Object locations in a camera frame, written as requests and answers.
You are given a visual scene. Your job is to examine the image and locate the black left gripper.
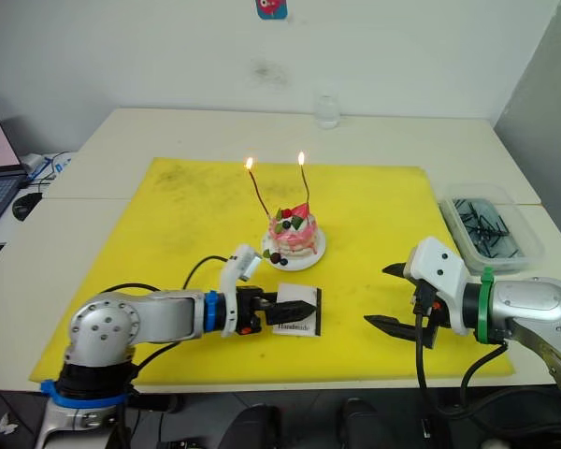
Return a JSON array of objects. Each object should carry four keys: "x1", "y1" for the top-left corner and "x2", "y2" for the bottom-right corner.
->
[{"x1": 236, "y1": 287, "x2": 318, "y2": 336}]

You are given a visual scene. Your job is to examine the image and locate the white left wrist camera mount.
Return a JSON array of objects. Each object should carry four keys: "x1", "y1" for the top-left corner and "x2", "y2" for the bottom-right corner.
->
[{"x1": 218, "y1": 242, "x2": 264, "y2": 339}]

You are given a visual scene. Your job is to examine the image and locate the green cable tie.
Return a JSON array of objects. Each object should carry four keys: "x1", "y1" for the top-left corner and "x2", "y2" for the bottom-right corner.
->
[{"x1": 476, "y1": 266, "x2": 496, "y2": 346}]

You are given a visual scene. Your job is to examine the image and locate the white matchbox with black side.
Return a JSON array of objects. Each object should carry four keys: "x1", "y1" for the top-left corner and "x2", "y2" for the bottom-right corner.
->
[{"x1": 271, "y1": 282, "x2": 324, "y2": 338}]

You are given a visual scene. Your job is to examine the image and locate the yellow foam mat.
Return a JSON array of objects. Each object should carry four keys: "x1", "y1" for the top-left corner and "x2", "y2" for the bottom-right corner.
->
[{"x1": 29, "y1": 157, "x2": 516, "y2": 388}]

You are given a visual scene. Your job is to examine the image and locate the dark berries garnish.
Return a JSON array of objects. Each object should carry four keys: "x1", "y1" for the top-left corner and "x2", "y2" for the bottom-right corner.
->
[{"x1": 263, "y1": 249, "x2": 291, "y2": 268}]

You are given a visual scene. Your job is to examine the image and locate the white round plate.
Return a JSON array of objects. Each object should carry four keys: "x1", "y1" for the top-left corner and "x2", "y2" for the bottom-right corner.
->
[{"x1": 260, "y1": 228, "x2": 327, "y2": 271}]

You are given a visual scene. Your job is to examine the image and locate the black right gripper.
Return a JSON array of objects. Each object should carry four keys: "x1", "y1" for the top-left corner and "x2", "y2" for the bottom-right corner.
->
[{"x1": 363, "y1": 262, "x2": 452, "y2": 351}]

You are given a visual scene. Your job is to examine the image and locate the dark rounded shape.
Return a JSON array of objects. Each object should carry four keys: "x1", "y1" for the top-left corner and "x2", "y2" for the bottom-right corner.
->
[
  {"x1": 338, "y1": 397, "x2": 381, "y2": 449},
  {"x1": 223, "y1": 404, "x2": 281, "y2": 449}
]

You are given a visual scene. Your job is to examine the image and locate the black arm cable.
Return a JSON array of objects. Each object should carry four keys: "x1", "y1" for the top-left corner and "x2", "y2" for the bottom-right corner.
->
[
  {"x1": 413, "y1": 284, "x2": 561, "y2": 445},
  {"x1": 101, "y1": 254, "x2": 230, "y2": 449}
]

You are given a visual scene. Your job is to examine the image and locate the clear plastic container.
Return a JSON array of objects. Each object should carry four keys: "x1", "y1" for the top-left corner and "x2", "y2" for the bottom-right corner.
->
[{"x1": 438, "y1": 182, "x2": 546, "y2": 276}]

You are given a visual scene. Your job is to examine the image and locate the burnt black matches heap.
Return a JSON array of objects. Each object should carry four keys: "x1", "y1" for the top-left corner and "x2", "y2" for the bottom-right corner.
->
[{"x1": 451, "y1": 196, "x2": 527, "y2": 259}]

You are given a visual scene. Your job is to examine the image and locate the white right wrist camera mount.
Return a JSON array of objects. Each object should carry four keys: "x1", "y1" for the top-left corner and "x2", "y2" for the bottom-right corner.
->
[{"x1": 404, "y1": 237, "x2": 471, "y2": 337}]

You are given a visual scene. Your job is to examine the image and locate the black computer mouse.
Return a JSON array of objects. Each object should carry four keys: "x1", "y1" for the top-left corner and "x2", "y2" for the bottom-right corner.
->
[{"x1": 11, "y1": 191, "x2": 44, "y2": 222}]

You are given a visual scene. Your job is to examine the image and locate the clear drinking glass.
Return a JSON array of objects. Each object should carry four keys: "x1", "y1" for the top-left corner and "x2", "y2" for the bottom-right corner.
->
[{"x1": 312, "y1": 91, "x2": 341, "y2": 130}]

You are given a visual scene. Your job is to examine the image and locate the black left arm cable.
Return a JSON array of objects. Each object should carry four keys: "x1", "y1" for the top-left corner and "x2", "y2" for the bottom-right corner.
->
[{"x1": 101, "y1": 254, "x2": 230, "y2": 449}]

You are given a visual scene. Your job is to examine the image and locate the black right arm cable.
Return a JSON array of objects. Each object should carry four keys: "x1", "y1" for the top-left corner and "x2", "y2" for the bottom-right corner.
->
[{"x1": 413, "y1": 284, "x2": 561, "y2": 445}]

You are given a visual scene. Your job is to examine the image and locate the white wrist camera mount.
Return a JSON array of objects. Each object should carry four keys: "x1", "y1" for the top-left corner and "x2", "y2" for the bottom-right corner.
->
[
  {"x1": 218, "y1": 242, "x2": 264, "y2": 339},
  {"x1": 404, "y1": 237, "x2": 471, "y2": 337}
]

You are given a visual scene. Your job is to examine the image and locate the thin dark lit candle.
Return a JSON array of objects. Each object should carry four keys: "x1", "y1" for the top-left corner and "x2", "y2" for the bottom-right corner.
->
[
  {"x1": 297, "y1": 151, "x2": 313, "y2": 217},
  {"x1": 244, "y1": 157, "x2": 271, "y2": 220}
]

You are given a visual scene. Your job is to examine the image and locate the pink toy cake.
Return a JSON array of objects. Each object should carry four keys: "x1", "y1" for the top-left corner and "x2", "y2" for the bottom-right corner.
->
[{"x1": 268, "y1": 201, "x2": 320, "y2": 257}]

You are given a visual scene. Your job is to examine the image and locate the white power adapter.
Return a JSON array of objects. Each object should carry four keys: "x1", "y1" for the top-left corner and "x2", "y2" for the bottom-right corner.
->
[{"x1": 21, "y1": 152, "x2": 47, "y2": 177}]

